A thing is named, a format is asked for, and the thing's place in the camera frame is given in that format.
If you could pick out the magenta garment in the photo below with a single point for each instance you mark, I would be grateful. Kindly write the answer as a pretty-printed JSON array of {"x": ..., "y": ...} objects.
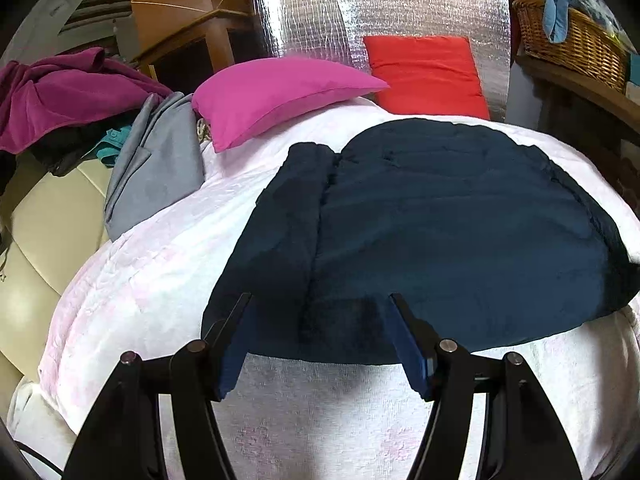
[{"x": 65, "y": 95}]

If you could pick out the light blue cloth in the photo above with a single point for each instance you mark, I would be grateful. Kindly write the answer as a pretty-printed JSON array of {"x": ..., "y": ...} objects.
[{"x": 557, "y": 10}]

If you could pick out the navy blue garment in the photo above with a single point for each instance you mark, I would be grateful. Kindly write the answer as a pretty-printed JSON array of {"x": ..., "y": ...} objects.
[{"x": 425, "y": 220}]

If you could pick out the wicker basket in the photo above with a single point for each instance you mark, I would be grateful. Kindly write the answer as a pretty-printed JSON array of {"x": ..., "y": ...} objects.
[{"x": 575, "y": 45}]

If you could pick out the beige crumpled cloth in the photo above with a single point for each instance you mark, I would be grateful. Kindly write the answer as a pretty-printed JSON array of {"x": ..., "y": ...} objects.
[{"x": 202, "y": 130}]

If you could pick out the pink pillow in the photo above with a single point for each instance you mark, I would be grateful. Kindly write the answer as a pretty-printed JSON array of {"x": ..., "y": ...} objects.
[{"x": 280, "y": 95}]

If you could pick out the silver foil insulation mat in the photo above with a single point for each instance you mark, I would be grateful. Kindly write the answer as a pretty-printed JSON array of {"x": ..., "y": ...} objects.
[{"x": 310, "y": 10}]

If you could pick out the red pillow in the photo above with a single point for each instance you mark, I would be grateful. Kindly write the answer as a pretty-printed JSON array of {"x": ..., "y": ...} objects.
[{"x": 430, "y": 75}]

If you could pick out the white pink textured bedspread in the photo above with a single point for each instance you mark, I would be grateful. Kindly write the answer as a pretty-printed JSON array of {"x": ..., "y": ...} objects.
[{"x": 325, "y": 410}]

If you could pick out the cream leather bed frame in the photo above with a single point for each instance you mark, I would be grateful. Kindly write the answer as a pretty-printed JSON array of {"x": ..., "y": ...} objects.
[{"x": 50, "y": 230}]

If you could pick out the wooden cabinet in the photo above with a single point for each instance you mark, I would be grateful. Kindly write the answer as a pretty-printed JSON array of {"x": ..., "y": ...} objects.
[{"x": 170, "y": 0}]

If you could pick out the wooden shelf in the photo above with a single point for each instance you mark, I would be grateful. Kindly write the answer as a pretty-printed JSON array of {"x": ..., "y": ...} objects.
[{"x": 575, "y": 85}]

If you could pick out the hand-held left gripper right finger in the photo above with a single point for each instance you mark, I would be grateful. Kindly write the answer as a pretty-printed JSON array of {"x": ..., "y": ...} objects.
[{"x": 412, "y": 360}]

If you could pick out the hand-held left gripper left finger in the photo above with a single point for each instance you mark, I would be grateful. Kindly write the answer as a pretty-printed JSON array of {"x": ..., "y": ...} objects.
[{"x": 232, "y": 365}]

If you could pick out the teal garment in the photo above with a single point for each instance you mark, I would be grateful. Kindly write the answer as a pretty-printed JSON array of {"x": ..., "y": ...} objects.
[{"x": 112, "y": 142}]

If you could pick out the clear plastic bag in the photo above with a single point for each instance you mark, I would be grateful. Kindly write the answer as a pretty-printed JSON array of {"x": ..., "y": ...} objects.
[{"x": 595, "y": 5}]

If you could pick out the grey garment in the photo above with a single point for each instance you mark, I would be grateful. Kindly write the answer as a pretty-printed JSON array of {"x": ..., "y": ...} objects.
[{"x": 155, "y": 180}]

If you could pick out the black garment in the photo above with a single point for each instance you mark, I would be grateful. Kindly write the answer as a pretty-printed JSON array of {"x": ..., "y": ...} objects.
[{"x": 65, "y": 147}]

